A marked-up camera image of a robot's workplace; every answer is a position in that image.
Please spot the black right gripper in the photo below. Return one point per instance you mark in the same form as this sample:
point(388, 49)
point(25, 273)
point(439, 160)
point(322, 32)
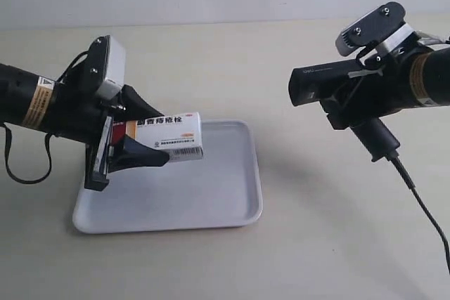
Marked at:
point(353, 96)

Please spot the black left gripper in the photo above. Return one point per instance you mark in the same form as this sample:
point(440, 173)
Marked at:
point(88, 119)

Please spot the white red medicine box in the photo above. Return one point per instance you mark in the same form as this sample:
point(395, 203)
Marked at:
point(178, 135)

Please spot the black handheld barcode scanner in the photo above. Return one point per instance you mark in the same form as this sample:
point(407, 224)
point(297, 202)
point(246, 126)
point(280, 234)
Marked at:
point(307, 85)

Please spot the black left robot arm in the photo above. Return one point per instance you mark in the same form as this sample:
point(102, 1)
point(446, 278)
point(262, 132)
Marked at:
point(27, 97)

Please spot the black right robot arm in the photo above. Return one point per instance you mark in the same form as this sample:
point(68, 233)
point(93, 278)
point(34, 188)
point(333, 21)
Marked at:
point(419, 78)

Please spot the white plastic tray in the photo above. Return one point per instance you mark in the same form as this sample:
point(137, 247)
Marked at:
point(221, 190)

